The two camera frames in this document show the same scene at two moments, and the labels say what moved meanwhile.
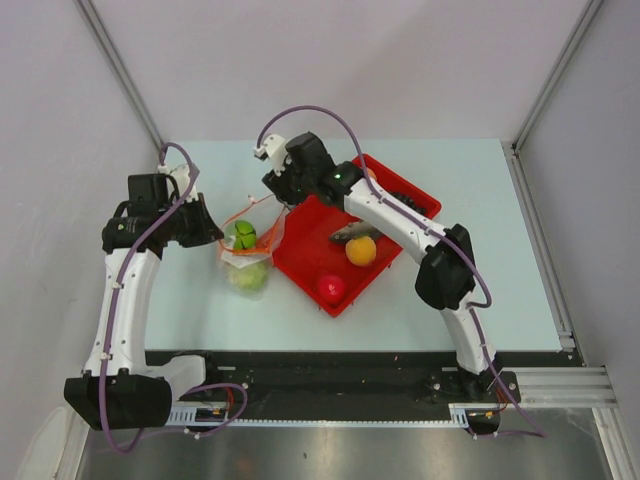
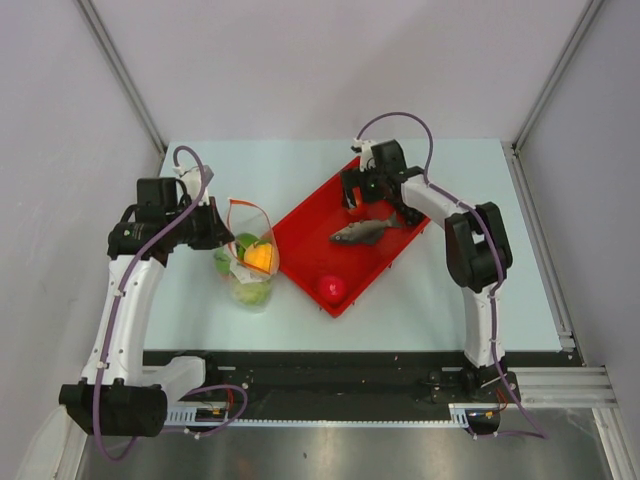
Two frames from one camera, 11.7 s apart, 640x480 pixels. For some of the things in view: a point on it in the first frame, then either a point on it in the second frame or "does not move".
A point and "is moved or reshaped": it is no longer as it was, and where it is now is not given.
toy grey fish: [354, 230] does not move
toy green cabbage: [249, 280] → [254, 294]
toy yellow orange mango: [361, 251] → [259, 255]
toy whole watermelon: [245, 235] → [223, 261]
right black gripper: [279, 184] → [357, 178]
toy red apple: [331, 289] does not move
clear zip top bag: [246, 244] is moved or reshaped
